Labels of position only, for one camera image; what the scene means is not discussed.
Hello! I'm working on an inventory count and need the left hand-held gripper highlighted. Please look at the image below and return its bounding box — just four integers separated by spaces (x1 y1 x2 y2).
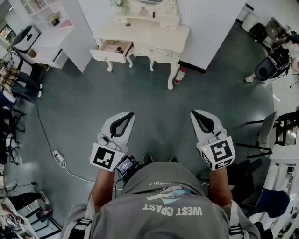
90 111 135 173

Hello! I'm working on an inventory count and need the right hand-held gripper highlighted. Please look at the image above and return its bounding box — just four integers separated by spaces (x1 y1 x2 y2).
190 109 236 171

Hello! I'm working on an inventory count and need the large white wooden drawer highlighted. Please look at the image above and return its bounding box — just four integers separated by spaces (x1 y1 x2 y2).
90 39 134 63

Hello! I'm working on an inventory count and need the person's right forearm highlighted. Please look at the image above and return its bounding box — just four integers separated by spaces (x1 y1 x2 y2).
208 168 233 207

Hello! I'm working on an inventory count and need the person's left forearm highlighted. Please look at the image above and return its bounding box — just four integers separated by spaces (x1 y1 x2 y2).
90 168 116 207

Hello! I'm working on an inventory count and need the cream dressing table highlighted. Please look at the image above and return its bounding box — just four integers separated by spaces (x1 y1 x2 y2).
90 0 190 90

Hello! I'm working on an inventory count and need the white box-shaped appliance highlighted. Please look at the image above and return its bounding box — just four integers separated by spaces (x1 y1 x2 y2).
31 46 64 69

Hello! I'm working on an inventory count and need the small black screen device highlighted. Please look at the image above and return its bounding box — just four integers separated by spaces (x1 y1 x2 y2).
116 155 139 175

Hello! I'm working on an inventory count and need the clear plastic water bottle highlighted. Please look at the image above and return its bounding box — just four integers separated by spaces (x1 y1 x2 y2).
174 68 185 84

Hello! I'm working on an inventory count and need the grey plastic chair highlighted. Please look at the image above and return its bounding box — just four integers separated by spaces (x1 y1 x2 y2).
235 111 278 159

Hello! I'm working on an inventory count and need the black padded chair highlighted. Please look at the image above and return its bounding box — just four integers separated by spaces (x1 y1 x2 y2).
226 158 263 204

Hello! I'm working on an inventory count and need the white power strip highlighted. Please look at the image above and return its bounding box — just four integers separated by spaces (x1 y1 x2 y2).
53 150 67 168

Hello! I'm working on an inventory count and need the black round-headed machine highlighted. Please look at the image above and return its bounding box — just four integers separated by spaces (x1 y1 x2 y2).
254 46 292 83

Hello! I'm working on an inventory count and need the dark blue chair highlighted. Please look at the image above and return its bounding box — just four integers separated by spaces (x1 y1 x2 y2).
247 190 291 219

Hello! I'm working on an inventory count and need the white shelf unit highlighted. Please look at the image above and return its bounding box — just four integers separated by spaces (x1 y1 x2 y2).
11 0 92 73

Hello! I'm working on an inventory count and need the person's grey printed t-shirt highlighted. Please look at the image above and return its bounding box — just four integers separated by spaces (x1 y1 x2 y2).
59 162 261 239

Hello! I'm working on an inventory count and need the black backpack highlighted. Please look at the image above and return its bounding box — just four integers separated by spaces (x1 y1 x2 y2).
249 22 267 43

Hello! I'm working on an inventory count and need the black office chair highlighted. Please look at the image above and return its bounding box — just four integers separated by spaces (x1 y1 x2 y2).
0 106 27 166

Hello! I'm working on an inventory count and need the white waste bin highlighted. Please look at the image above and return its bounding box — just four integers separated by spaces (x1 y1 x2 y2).
241 13 259 32

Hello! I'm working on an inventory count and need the pink book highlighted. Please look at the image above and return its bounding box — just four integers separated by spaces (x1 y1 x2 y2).
59 19 74 30

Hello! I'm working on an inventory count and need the pale green flower bouquet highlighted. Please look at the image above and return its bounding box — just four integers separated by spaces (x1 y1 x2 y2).
111 0 129 14

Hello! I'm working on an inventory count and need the yellow flower pot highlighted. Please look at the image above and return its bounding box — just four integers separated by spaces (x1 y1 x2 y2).
48 14 60 26

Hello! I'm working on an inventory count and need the black and white appliance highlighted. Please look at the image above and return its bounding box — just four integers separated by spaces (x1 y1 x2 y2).
12 25 41 52

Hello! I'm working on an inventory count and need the white floor cable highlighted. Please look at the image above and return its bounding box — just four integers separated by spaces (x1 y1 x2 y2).
62 166 97 183

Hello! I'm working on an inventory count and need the black floor cable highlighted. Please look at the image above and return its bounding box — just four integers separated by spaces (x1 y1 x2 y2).
34 99 56 152

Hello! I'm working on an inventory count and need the left white harness strap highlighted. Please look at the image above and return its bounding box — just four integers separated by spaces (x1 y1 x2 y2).
74 196 95 239

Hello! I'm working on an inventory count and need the white harness strap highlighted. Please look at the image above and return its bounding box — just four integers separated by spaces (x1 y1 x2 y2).
228 200 245 239
74 196 95 239

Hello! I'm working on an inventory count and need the right white harness strap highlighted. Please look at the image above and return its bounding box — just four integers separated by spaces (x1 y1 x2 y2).
228 200 245 239

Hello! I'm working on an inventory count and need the oval mirror white frame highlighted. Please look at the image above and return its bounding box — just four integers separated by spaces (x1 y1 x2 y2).
127 0 181 17

